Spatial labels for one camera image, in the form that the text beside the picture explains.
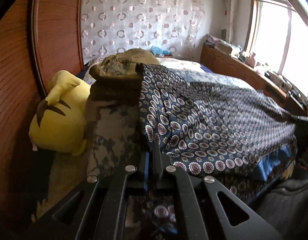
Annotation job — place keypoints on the wooden louvered wardrobe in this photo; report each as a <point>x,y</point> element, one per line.
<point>37,39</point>

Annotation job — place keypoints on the blue floral white sheet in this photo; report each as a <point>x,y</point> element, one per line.
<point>195,76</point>

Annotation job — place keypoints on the yellow plush toy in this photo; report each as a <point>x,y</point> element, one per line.
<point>59,123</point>

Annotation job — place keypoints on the blue item box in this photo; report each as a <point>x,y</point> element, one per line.
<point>162,53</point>

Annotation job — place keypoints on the pink bottle on cabinet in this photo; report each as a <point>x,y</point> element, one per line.
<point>250,60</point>

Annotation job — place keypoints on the wooden side cabinet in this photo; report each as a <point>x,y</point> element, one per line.
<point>221,63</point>

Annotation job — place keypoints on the window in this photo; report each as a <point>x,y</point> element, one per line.
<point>278,38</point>

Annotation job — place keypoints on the olive patterned pillow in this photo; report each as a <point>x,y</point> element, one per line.
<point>111,111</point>

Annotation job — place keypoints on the cardboard box on cabinet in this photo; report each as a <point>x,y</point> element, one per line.
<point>224,48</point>

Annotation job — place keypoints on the navy circle-patterned shirt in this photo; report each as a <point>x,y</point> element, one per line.
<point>238,135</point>

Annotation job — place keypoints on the sheer circle-patterned curtain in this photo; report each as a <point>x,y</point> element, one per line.
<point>115,26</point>

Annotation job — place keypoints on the navy blue blanket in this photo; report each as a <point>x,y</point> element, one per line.
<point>205,69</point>

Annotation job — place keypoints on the gathered window curtain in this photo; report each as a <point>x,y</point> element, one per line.
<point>230,14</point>

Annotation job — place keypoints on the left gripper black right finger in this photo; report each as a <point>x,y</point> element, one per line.
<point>204,208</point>

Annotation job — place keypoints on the floral bed cover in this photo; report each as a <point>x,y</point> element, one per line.
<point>167,62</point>

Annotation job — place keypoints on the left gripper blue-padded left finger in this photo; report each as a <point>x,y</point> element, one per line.
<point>96,208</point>

